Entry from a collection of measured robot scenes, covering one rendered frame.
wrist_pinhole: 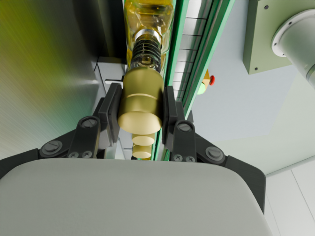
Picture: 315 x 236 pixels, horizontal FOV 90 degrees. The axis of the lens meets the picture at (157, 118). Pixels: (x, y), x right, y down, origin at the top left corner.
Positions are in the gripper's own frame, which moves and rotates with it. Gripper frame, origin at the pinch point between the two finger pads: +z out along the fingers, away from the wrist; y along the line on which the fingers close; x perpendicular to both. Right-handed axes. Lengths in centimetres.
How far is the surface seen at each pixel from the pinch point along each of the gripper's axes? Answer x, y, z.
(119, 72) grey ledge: -14.0, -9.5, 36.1
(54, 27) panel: 2.4, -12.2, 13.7
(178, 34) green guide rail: 0.4, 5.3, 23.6
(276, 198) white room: -421, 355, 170
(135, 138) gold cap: -9.5, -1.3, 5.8
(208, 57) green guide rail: -3.9, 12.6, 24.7
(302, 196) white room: -344, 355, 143
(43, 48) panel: 0.9, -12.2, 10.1
